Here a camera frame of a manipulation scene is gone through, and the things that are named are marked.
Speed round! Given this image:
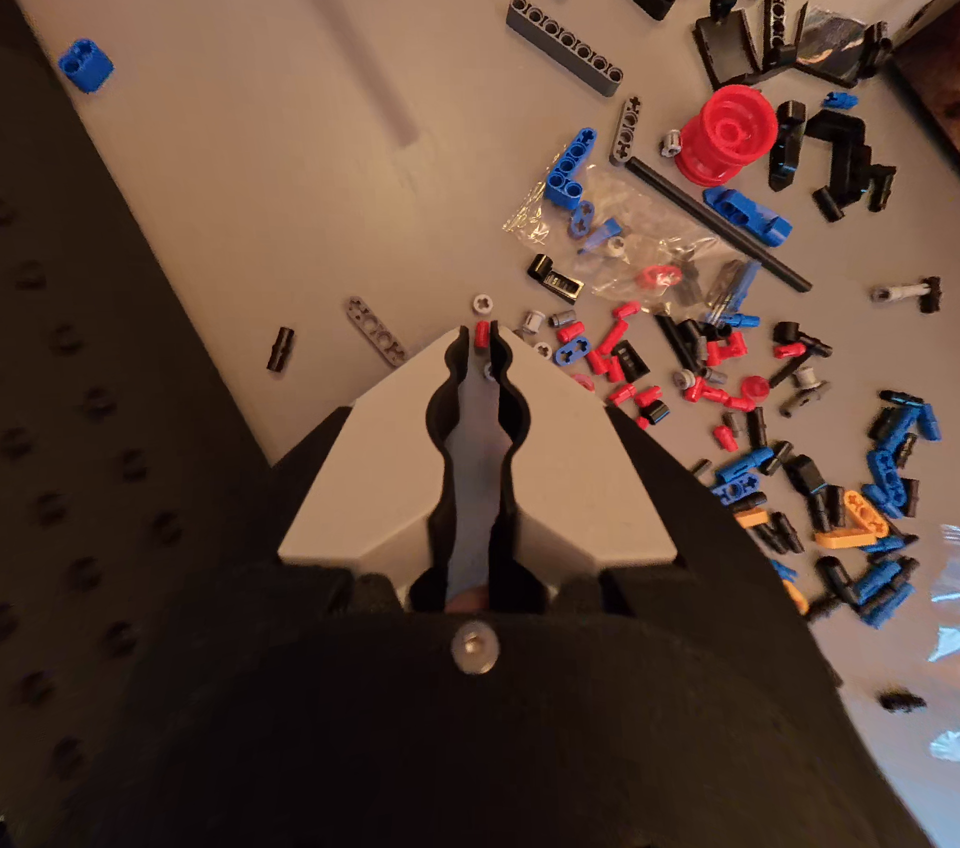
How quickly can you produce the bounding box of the grey axle pin with connector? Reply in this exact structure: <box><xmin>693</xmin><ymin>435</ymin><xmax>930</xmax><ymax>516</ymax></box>
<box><xmin>870</xmin><ymin>275</ymin><xmax>943</xmax><ymax>317</ymax></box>

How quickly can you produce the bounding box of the black perforated panel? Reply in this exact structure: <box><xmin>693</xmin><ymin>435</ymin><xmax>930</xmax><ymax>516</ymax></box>
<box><xmin>0</xmin><ymin>0</ymin><xmax>271</xmax><ymax>848</ymax></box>

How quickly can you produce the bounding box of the long black axle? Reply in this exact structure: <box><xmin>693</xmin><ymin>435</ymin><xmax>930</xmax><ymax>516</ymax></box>
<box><xmin>624</xmin><ymin>155</ymin><xmax>813</xmax><ymax>294</ymax></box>

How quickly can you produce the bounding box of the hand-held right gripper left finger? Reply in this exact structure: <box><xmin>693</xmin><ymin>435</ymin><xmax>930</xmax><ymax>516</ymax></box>
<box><xmin>277</xmin><ymin>326</ymin><xmax>472</xmax><ymax>611</ymax></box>

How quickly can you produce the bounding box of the pile of small connector pins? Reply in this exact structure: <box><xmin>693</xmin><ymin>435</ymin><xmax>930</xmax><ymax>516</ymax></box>
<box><xmin>468</xmin><ymin>293</ymin><xmax>945</xmax><ymax>632</ymax></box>

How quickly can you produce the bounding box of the blue L-shaped beam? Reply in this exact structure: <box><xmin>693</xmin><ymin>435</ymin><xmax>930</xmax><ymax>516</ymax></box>
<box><xmin>543</xmin><ymin>128</ymin><xmax>599</xmax><ymax>209</ymax></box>

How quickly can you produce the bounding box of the black bent beam cluster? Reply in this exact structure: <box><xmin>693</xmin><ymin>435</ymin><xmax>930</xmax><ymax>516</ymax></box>
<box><xmin>768</xmin><ymin>100</ymin><xmax>899</xmax><ymax>224</ymax></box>

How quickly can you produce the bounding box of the grey thin beam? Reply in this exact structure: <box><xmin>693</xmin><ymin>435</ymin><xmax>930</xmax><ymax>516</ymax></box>
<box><xmin>346</xmin><ymin>296</ymin><xmax>410</xmax><ymax>369</ymax></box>

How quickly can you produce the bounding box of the black flat panel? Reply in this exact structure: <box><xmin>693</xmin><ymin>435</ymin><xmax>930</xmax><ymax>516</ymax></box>
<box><xmin>795</xmin><ymin>4</ymin><xmax>895</xmax><ymax>88</ymax></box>

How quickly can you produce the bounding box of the long grey beam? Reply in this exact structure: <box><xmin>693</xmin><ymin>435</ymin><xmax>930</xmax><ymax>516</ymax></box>
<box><xmin>506</xmin><ymin>0</ymin><xmax>625</xmax><ymax>99</ymax></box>

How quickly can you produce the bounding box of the clear plastic bag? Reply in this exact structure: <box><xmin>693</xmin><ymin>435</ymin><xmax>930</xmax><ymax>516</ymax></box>
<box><xmin>924</xmin><ymin>524</ymin><xmax>960</xmax><ymax>763</ymax></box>
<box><xmin>501</xmin><ymin>161</ymin><xmax>764</xmax><ymax>326</ymax></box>

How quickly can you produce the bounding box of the small black bracket piece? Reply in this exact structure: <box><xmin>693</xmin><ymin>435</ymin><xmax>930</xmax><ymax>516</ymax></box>
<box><xmin>526</xmin><ymin>253</ymin><xmax>585</xmax><ymax>304</ymax></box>

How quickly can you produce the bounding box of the red wheel rim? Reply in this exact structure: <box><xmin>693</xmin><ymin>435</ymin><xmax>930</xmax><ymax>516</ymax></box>
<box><xmin>660</xmin><ymin>84</ymin><xmax>779</xmax><ymax>187</ymax></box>

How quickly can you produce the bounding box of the blue curved panel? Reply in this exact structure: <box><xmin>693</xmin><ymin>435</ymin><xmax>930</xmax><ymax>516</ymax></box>
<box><xmin>702</xmin><ymin>185</ymin><xmax>795</xmax><ymax>247</ymax></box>

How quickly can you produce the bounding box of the dark grey thin liftarm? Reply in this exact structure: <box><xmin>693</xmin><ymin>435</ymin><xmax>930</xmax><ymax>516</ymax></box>
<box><xmin>609</xmin><ymin>96</ymin><xmax>644</xmax><ymax>167</ymax></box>

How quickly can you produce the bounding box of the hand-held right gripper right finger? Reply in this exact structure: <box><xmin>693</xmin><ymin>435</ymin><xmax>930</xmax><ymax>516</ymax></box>
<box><xmin>487</xmin><ymin>321</ymin><xmax>680</xmax><ymax>598</ymax></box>

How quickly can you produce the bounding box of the small blue two-hole beam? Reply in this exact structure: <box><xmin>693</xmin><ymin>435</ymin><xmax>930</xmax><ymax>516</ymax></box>
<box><xmin>58</xmin><ymin>38</ymin><xmax>115</xmax><ymax>94</ymax></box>

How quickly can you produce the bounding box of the black curved panel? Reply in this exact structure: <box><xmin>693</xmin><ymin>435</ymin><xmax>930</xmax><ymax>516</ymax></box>
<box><xmin>692</xmin><ymin>0</ymin><xmax>760</xmax><ymax>90</ymax></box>

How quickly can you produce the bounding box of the orange liftarm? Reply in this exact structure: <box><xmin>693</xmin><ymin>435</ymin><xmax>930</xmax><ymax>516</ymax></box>
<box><xmin>813</xmin><ymin>488</ymin><xmax>891</xmax><ymax>551</ymax></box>

